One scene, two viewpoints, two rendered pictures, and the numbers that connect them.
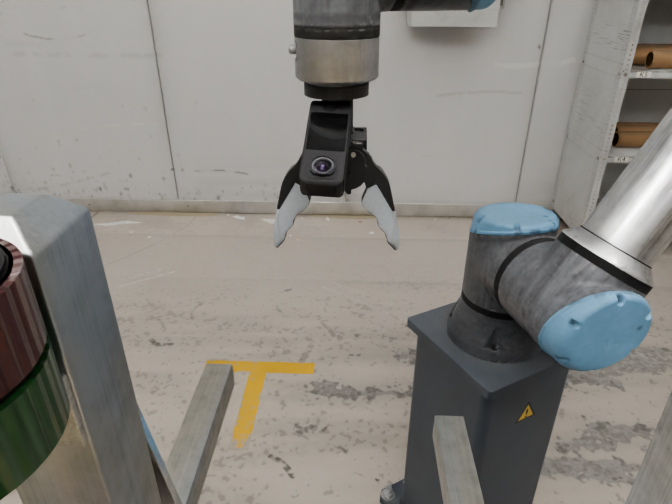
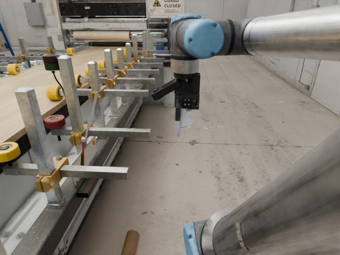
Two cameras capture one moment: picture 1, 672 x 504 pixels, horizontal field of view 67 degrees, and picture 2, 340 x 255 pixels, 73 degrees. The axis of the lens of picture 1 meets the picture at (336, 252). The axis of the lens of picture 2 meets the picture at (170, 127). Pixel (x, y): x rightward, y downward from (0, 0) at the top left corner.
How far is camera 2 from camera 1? 0.94 m
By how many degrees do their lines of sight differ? 79
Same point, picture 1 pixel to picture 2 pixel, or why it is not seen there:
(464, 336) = not seen: hidden behind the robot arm
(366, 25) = (174, 55)
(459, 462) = (110, 169)
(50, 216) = (62, 57)
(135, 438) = (69, 86)
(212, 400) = (136, 130)
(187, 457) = (120, 129)
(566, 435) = not seen: outside the picture
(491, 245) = not seen: hidden behind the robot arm
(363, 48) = (173, 61)
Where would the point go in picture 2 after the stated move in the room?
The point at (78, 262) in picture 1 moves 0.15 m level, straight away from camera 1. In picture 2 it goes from (63, 62) to (104, 58)
